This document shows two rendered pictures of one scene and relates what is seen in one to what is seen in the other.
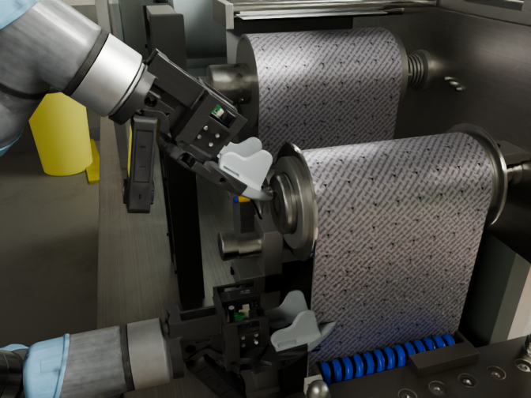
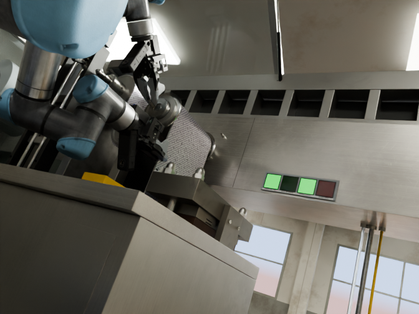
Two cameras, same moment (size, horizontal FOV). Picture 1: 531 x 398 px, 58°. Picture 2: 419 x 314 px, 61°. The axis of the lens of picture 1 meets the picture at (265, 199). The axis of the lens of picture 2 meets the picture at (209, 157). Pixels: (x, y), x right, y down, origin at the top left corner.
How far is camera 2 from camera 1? 100 cm
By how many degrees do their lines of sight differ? 61
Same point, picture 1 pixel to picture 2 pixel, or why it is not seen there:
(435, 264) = (194, 162)
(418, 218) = (196, 136)
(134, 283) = not seen: outside the picture
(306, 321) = (166, 144)
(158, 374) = (131, 116)
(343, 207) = (184, 113)
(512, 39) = (207, 119)
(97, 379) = (116, 99)
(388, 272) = (184, 152)
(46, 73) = (139, 10)
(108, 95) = (148, 29)
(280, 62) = not seen: hidden behind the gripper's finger
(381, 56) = not seen: hidden behind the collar
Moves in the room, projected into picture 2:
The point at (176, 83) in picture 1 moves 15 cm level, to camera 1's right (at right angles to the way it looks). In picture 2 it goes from (156, 45) to (189, 74)
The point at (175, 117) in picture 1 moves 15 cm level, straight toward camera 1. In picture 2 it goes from (150, 53) to (187, 47)
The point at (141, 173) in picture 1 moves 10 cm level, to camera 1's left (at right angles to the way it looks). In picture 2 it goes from (138, 58) to (110, 35)
